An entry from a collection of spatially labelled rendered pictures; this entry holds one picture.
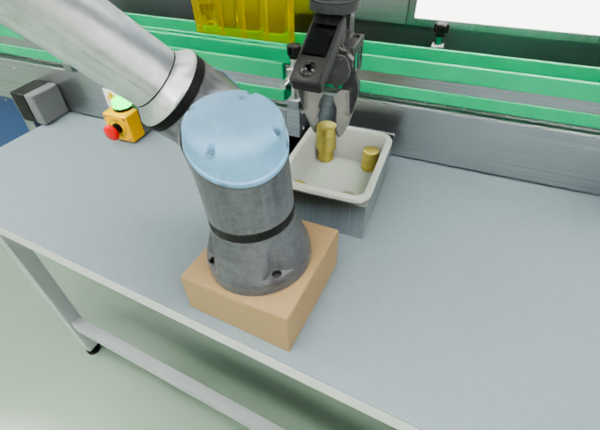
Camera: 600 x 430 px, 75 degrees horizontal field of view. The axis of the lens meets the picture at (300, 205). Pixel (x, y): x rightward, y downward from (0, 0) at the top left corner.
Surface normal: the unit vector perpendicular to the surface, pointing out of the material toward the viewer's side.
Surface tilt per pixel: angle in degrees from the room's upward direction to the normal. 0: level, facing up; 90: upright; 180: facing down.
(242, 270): 72
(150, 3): 90
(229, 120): 6
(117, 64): 89
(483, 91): 90
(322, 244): 3
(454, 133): 90
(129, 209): 0
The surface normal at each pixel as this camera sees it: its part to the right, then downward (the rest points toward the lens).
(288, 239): 0.76, 0.08
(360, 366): -0.02, -0.74
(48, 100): 0.93, 0.23
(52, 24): 0.34, 0.66
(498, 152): -0.36, 0.63
